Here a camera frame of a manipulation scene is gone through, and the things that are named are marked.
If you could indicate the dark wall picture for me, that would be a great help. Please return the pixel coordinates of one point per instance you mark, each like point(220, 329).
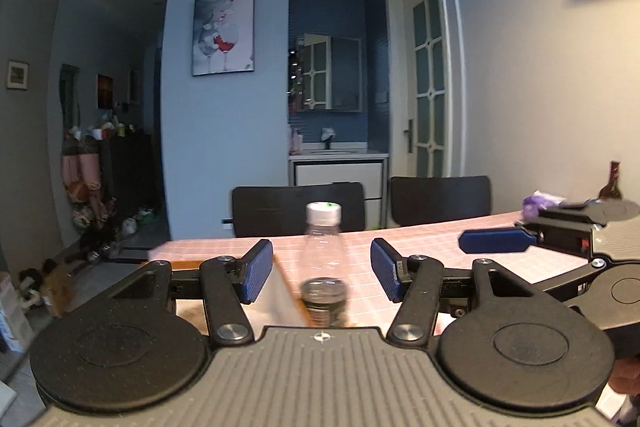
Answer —
point(105, 92)

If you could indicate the dark sink faucet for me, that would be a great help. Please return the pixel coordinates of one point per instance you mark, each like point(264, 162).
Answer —
point(327, 137)

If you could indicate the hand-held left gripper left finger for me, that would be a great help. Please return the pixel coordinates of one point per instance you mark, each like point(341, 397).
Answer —
point(256, 272)

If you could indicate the hanging pink bags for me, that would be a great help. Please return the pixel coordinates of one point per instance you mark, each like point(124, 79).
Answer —
point(82, 177)

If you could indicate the wide black chair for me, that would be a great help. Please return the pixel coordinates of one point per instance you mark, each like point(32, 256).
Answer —
point(280, 209)

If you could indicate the pink checked tablecloth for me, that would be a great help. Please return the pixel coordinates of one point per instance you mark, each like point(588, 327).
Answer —
point(435, 243)

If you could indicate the white glass-panel door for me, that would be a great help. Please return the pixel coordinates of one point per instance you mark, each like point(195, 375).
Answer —
point(427, 82)

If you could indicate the clear plastic water bottle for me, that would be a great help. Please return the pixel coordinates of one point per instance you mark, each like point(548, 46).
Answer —
point(323, 252)

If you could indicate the brown cardboard floor box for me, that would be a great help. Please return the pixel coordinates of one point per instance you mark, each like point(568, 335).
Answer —
point(57, 289)

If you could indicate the wine glass wall poster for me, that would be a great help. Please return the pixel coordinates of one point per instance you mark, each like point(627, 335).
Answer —
point(223, 34)

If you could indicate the narrow black chair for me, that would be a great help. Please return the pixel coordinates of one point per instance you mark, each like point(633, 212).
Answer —
point(440, 199)

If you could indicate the white floor box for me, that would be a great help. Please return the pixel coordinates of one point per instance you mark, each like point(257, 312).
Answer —
point(12, 312)

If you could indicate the pink toiletry bottles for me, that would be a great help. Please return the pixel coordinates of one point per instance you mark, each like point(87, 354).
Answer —
point(296, 142)

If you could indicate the dark wine bottle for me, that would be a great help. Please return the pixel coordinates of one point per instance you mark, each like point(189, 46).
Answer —
point(611, 187)

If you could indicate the wavy wall mirror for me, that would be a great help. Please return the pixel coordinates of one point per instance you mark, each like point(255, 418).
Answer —
point(70, 97)

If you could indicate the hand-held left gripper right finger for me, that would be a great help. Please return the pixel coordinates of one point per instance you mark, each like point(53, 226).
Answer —
point(387, 269)

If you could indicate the white vanity cabinet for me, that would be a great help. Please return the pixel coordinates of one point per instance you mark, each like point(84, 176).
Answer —
point(335, 172)

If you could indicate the dark hallway cabinet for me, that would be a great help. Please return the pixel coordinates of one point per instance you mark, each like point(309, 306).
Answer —
point(130, 177)

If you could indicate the small framed picture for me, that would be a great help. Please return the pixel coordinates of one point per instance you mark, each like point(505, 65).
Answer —
point(17, 75)

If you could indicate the purple tissue pack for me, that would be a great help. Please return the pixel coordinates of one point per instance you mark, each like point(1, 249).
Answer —
point(542, 202)

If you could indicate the mirror cabinet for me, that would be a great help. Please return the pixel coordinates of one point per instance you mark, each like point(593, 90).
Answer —
point(330, 72)

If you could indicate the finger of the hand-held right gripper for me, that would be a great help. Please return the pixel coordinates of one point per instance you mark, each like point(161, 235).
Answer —
point(575, 276)
point(495, 240)

